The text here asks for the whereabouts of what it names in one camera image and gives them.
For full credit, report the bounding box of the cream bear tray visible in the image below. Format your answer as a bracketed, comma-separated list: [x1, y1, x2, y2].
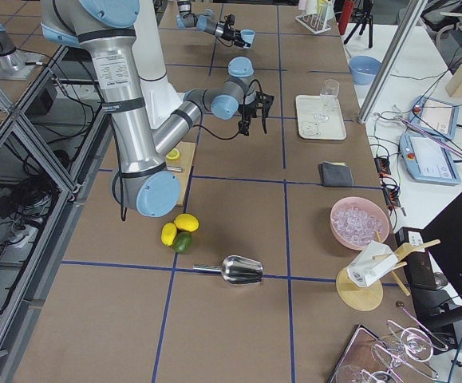
[295, 95, 347, 140]

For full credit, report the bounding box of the wooden cutting board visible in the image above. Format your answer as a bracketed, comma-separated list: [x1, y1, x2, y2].
[166, 141, 196, 206]

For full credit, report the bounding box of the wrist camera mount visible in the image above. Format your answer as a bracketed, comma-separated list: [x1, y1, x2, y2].
[254, 91, 274, 134]
[224, 14, 235, 28]

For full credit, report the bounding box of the metal ice scoop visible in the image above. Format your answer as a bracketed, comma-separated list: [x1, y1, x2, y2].
[192, 255, 263, 286]

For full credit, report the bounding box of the teach pendant tablet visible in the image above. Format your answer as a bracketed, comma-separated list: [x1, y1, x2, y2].
[409, 96, 460, 140]
[399, 133, 461, 185]

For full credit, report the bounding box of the light blue cup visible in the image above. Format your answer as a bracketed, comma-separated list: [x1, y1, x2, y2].
[240, 30, 255, 45]

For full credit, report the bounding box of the clear wine glass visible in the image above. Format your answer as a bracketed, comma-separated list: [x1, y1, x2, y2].
[315, 79, 340, 122]

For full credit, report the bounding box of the yellow lemon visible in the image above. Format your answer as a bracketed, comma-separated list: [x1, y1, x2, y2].
[173, 213, 199, 232]
[160, 223, 178, 247]

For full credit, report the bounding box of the green lime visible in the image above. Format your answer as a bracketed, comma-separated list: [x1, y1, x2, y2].
[172, 231, 192, 254]

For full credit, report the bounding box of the aluminium frame post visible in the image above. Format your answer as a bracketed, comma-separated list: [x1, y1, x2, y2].
[357, 0, 428, 124]

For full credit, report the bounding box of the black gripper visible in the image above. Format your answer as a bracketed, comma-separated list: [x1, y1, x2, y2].
[238, 103, 257, 134]
[219, 25, 251, 49]

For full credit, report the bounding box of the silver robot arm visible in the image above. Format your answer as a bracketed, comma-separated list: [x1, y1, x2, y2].
[41, 1, 259, 217]
[176, 1, 255, 49]

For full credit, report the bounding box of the white wire cup rack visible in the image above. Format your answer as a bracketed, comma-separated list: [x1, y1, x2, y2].
[295, 0, 334, 34]

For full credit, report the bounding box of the red cylinder bottle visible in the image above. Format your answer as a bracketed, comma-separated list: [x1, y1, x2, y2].
[338, 0, 354, 36]

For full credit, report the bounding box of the blue bowl with fork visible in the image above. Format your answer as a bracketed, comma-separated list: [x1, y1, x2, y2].
[349, 56, 381, 85]

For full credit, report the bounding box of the grey folded cloth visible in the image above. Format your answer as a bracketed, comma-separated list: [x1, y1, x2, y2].
[318, 161, 354, 187]

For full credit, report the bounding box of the pink bowl of ice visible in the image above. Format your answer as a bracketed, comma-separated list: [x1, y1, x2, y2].
[330, 196, 390, 251]

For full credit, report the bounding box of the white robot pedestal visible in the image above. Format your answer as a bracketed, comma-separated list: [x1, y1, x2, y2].
[132, 0, 183, 129]

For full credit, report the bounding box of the wooden stand with carton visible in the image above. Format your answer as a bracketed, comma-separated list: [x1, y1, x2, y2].
[336, 239, 440, 311]

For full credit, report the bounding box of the lemon half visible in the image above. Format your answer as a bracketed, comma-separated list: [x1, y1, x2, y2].
[166, 148, 181, 161]

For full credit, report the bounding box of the far teach pendant tablet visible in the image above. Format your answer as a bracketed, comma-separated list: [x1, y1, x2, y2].
[409, 96, 460, 140]

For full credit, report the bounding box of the near teach pendant tablet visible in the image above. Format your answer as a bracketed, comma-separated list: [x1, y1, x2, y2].
[399, 133, 461, 185]

